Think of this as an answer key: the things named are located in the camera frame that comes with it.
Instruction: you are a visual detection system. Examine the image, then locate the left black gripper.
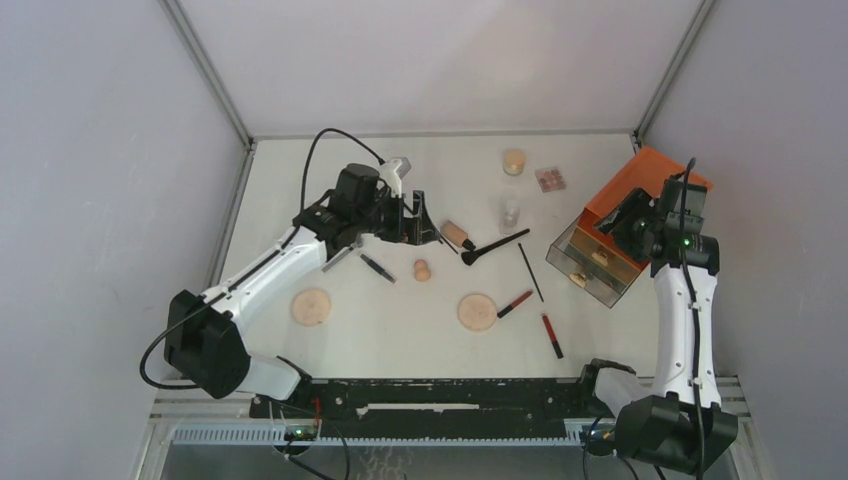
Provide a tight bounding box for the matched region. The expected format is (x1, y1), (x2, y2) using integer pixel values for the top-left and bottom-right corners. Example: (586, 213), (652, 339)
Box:
(353, 188), (438, 246)

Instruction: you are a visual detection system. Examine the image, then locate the orange clear drawer organizer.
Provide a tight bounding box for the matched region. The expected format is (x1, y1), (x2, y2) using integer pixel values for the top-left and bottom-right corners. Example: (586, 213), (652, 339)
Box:
(546, 148), (720, 308)

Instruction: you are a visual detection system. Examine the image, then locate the black concealer stick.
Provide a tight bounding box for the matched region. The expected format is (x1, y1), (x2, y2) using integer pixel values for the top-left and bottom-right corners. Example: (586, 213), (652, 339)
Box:
(359, 253), (396, 284)

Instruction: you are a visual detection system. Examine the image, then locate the silver mascara wand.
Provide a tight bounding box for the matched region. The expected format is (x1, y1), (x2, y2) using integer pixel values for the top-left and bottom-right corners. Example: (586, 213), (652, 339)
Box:
(321, 239), (364, 273)

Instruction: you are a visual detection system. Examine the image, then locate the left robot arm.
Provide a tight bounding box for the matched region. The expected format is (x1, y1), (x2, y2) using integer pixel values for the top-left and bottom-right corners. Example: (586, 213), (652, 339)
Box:
(160, 190), (439, 417)

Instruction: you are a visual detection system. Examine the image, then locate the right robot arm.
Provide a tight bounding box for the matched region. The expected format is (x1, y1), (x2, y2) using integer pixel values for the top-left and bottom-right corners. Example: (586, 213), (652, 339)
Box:
(577, 174), (738, 479)

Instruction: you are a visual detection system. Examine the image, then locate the beige makeup sponge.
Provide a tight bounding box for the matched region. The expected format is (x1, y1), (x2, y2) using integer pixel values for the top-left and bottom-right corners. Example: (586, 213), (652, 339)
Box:
(414, 259), (432, 282)

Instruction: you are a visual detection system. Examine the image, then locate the beige foundation tube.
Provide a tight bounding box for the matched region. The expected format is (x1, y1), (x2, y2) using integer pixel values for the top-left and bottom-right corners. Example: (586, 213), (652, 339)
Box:
(440, 221), (476, 251)

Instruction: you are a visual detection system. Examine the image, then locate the black powder brush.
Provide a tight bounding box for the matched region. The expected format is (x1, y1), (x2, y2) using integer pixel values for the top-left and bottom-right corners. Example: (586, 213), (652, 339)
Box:
(460, 228), (531, 266)

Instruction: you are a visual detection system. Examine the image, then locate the clear small bottle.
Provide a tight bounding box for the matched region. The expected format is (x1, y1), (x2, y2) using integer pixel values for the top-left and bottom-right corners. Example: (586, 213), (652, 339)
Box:
(499, 198), (520, 235)

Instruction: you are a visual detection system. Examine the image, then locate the thin black eyeliner pencil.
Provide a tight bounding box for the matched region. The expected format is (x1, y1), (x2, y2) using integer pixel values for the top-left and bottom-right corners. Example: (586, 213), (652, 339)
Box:
(517, 242), (545, 304)

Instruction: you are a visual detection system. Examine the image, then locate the round powder puff centre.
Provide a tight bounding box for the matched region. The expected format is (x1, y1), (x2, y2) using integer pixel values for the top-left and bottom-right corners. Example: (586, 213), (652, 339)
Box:
(457, 293), (497, 333)

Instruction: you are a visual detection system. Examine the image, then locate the round powder puff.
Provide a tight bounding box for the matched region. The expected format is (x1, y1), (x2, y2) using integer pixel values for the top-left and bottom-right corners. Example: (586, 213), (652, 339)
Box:
(291, 288), (332, 327)
(457, 293), (497, 333)

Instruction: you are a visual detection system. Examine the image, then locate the red lip gloss tube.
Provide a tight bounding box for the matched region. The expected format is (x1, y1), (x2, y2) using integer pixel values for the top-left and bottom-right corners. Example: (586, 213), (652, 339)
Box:
(497, 290), (534, 319)

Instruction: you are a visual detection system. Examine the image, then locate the round beige powder jar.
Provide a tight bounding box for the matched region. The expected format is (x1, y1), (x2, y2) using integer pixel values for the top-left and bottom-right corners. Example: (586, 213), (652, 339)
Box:
(502, 149), (527, 176)

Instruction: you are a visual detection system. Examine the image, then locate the clear blush palette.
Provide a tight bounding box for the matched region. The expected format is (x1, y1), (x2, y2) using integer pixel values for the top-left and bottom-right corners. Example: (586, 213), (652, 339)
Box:
(534, 167), (566, 193)

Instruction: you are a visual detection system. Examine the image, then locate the round powder puff left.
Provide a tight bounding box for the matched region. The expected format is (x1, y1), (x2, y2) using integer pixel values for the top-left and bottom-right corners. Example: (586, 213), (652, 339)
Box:
(291, 288), (332, 327)

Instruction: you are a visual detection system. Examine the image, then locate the red lipstick pencil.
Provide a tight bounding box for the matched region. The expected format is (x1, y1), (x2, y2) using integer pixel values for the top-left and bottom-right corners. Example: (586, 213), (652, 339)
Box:
(541, 313), (564, 359)

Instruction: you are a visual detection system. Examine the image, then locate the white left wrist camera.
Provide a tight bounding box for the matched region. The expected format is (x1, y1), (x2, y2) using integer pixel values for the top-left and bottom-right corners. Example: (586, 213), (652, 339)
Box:
(379, 157), (412, 198)

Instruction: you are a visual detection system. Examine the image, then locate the left black cable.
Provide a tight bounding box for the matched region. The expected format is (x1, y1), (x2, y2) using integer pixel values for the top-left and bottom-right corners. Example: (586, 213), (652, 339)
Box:
(139, 127), (387, 391)

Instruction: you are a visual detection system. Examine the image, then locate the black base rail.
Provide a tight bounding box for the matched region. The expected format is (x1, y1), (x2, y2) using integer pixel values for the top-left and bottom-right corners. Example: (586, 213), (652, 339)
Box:
(249, 378), (609, 441)

